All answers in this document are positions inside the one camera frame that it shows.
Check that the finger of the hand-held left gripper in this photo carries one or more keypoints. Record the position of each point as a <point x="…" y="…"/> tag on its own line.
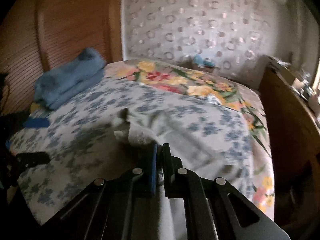
<point x="33" y="158"/>

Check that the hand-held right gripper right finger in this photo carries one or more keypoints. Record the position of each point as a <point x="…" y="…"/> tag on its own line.
<point x="168" y="175"/>

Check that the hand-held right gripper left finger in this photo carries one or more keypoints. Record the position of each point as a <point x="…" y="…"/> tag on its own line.
<point x="153" y="172"/>

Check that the grey pants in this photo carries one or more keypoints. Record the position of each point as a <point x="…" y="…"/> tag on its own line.
<point x="150" y="135"/>

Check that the small blue cloth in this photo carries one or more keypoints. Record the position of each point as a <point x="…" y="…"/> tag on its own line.
<point x="36" y="123"/>

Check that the blue floral bed sheet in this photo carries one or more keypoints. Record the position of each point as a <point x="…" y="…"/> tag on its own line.
<point x="75" y="130"/>

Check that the folded blue towel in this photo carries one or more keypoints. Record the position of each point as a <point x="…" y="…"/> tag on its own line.
<point x="67" y="80"/>

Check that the yellow floral bedspread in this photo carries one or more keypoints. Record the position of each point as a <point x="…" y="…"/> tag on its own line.
<point x="175" y="77"/>

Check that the small box with blue cloth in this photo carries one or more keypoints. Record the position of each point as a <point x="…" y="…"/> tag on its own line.
<point x="203" y="62"/>

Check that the wooden wardrobe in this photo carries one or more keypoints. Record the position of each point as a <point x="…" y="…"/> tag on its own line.
<point x="62" y="17"/>

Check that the wooden side cabinet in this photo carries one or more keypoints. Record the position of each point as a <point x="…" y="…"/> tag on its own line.
<point x="282" y="110"/>

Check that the white circle-patterned curtain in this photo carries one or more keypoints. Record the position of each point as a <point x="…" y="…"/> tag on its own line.
<point x="187" y="30"/>

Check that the pile of small household items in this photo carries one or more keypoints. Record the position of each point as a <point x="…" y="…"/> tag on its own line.
<point x="297" y="80"/>

